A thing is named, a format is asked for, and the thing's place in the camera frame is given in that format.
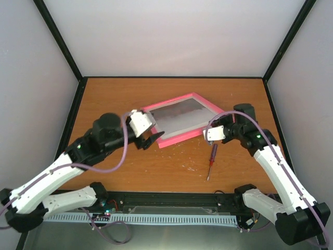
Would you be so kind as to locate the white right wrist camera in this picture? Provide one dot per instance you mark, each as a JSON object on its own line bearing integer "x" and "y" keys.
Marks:
{"x": 214, "y": 134}

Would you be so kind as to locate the grey metal front plate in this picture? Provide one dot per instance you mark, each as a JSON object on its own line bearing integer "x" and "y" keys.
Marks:
{"x": 59, "y": 235}

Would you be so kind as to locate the black enclosure post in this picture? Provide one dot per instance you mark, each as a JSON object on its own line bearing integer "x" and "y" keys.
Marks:
{"x": 49, "y": 21}
{"x": 291, "y": 34}

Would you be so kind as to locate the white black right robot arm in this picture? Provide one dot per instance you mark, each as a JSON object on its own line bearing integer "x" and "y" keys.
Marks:
{"x": 297, "y": 216}

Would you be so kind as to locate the black enclosure post left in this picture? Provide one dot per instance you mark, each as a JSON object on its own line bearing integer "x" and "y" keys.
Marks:
{"x": 49, "y": 21}

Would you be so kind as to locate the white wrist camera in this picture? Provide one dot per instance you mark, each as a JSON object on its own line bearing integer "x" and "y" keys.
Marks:
{"x": 214, "y": 134}
{"x": 141, "y": 122}

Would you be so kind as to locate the pink picture frame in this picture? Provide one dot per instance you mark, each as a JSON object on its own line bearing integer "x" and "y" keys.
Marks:
{"x": 188, "y": 135}

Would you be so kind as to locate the black table edge rail back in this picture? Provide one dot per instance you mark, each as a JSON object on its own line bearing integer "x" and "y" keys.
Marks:
{"x": 171, "y": 77}

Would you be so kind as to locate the black table edge rail left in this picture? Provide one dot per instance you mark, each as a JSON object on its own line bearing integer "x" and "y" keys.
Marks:
{"x": 67, "y": 131}

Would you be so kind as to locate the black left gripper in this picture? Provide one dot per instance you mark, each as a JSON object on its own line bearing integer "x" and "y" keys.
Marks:
{"x": 147, "y": 143}

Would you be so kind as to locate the black enclosure post right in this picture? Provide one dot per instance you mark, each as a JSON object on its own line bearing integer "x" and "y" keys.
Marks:
{"x": 291, "y": 34}

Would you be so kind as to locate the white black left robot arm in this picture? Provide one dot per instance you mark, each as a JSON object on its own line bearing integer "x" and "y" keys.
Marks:
{"x": 102, "y": 149}

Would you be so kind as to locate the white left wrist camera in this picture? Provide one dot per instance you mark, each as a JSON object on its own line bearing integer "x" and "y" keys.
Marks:
{"x": 141, "y": 122}

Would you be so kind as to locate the purple red screwdriver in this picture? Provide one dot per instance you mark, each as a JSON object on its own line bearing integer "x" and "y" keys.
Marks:
{"x": 211, "y": 160}

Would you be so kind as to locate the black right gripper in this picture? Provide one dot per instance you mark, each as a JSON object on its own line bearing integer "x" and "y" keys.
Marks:
{"x": 228, "y": 117}

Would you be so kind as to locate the light blue slotted cable duct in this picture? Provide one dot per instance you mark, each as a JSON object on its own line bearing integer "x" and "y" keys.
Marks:
{"x": 149, "y": 219}

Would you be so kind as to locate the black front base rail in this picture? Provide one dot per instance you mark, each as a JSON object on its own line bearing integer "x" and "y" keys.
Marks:
{"x": 217, "y": 201}

